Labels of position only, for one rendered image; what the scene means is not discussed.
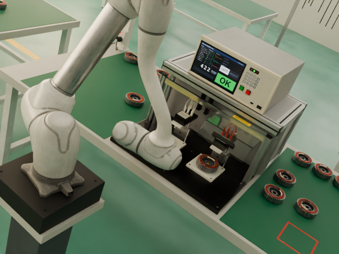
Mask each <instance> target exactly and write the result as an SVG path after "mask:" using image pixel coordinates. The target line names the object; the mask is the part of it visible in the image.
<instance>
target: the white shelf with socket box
mask: <svg viewBox="0 0 339 254"><path fill-rule="evenodd" d="M175 6H176V3H174V7H173V9H174V8H175ZM135 21H136V18H134V19H130V20H129V22H128V23H127V24H126V26H125V27H124V28H123V30H122V31H121V32H120V34H119V35H118V36H117V38H116V39H115V40H116V41H117V42H116V45H115V48H116V50H119V51H122V52H128V51H129V49H128V46H129V43H130V39H131V35H132V32H133V28H134V25H135Z"/></svg>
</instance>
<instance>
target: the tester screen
mask: <svg viewBox="0 0 339 254"><path fill-rule="evenodd" d="M201 63H202V64H204V65H206V66H208V67H210V68H211V70H210V72H207V71H206V70H204V69H202V68H200V65H201ZM221 65H222V66H224V67H226V68H228V69H229V70H231V71H233V72H235V73H237V74H238V75H239V77H240V74H241V72H242V70H243V68H244V64H242V63H240V62H238V61H237V60H235V59H233V58H231V57H229V56H227V55H225V54H224V53H222V52H220V51H218V50H216V49H214V48H213V47H211V46H209V45H207V44H205V43H203V42H202V43H201V45H200V48H199V51H198V53H197V56H196V59H195V61H194V64H193V67H194V66H196V67H198V68H199V69H201V70H203V71H205V72H207V73H208V74H210V75H212V76H214V78H213V79H211V78H209V77H208V76H206V75H204V74H202V73H200V72H199V71H197V70H195V69H193V67H192V70H193V71H195V72H197V73H199V74H200V75H202V76H204V77H206V78H207V79H209V80H211V81H213V82H214V83H216V82H215V78H216V76H217V74H218V73H220V74H222V75H223V76H225V77H227V78H229V79H230V80H232V81H234V82H236V83H237V81H238V80H235V79H233V78H232V77H230V76H228V75H226V74H225V73H223V72H221V71H219V69H220V67H221ZM239 77H238V79H239ZM216 84H218V83H216ZM218 85H220V84H218ZM220 86H221V87H223V86H222V85H220ZM223 88H225V87H223ZM225 89H227V88H225ZM227 90H228V91H230V90H229V89H227ZM230 92H233V91H230Z"/></svg>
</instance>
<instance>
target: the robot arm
mask: <svg viewBox="0 0 339 254"><path fill-rule="evenodd" d="M174 1H175V0H108V3H107V4H106V5H105V7H104V8H103V10H102V11H101V12H100V14H99V15H98V16H97V18H96V19H95V21H94V22H93V23H92V25H91V26H90V27H89V29H88V30H87V32H86V33H85V34H84V36H83V37H82V39H81V40H80V41H79V43H78V44H77V45H76V47H75V48H74V50H73V51H72V52H71V54H70V55H69V57H68V58H67V59H66V61H65V62H64V63H63V65H62V66H61V68H60V69H59V70H58V72H57V73H56V75H55V76H54V77H53V78H50V79H46V80H43V81H42V82H41V83H39V84H38V85H35V86H33V87H31V88H30V89H28V90H27V91H26V92H25V94H24V96H23V98H22V101H21V113H22V118H23V121H24V124H25V126H26V129H27V131H28V133H29V135H30V140H31V146H32V151H33V163H28V164H23V165H22V166H21V170H22V171H23V172H24V173H25V174H26V175H27V176H28V177H29V179H30V180H31V181H32V183H33V184H34V185H35V187H36V188H37V190H38V191H39V195H40V196H41V197H42V198H47V197H48V196H50V195H51V194H54V193H57V192H60V191H61V192H63V193H64V194H65V195H66V196H67V197H70V196H71V195H73V190H72V188H71V187H73V186H77V185H83V184H84V178H83V177H81V176H80V175H79V174H78V173H77V172H76V171H75V164H76V161H77V157H78V152H79V145H80V130H79V127H78V124H77V122H76V121H75V119H74V118H73V117H72V116H71V115H70V114H71V112H72V109H73V107H74V105H75V103H76V99H75V93H76V91H77V90H78V88H79V87H80V86H81V84H82V83H83V82H84V80H85V79H86V78H87V76H88V75H89V74H90V72H91V71H92V70H93V68H94V67H95V66H96V64H97V63H98V62H99V60H100V59H101V58H102V56H103V55H104V54H105V52H106V51H107V50H108V48H109V47H110V46H111V44H112V43H113V42H114V40H115V39H116V38H117V36H118V35H119V34H120V32H121V31H122V30H123V28H124V27H125V26H126V24H127V23H128V22H129V20H130V19H134V18H136V17H138V16H139V21H138V67H139V72H140V75H141V79H142V81H143V84H144V87H145V89H146V92H147V95H148V97H149V100H150V103H151V105H152V108H153V110H154V113H155V116H156V120H157V129H156V130H155V131H152V132H149V131H148V130H146V129H145V128H143V127H142V126H141V125H139V124H136V123H134V122H132V121H128V120H124V121H120V122H118V123H117V124H116V125H115V127H114V129H113V131H112V136H113V138H114V140H115V141H116V142H117V143H118V144H120V145H122V146H123V147H125V148H127V149H129V150H131V151H133V152H135V153H137V154H138V155H140V156H141V157H142V158H143V159H145V160H146V161H148V162H149V163H151V164H153V165H155V166H156V167H159V168H161V169H164V170H172V169H175V168H176V167H177V166H178V165H179V163H180V162H181V160H182V153H181V151H180V150H179V148H178V147H176V144H175V138H174V137H173V136H172V120H171V115H170V112H169V109H168V106H167V103H166V100H165V97H164V94H163V91H162V87H161V84H160V81H159V78H158V75H157V71H156V66H155V59H156V54H157V52H158V49H159V47H160V45H161V42H162V40H163V38H164V36H165V34H166V31H167V28H168V25H169V23H170V20H171V16H172V12H173V7H174Z"/></svg>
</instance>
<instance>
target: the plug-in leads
mask: <svg viewBox="0 0 339 254"><path fill-rule="evenodd" d="M189 100H190V99H189ZM189 100H188V101H189ZM188 101H187V102H188ZM193 104H194V107H195V108H194V107H193ZM186 105H187V103H186ZM186 105H185V107H184V110H183V111H184V112H185V111H186ZM192 107H193V109H192ZM195 109H196V106H195V102H194V101H193V100H192V99H191V103H190V105H189V107H188V109H187V112H186V113H187V114H189V112H191V114H190V115H191V116H193V113H194V111H195Z"/></svg>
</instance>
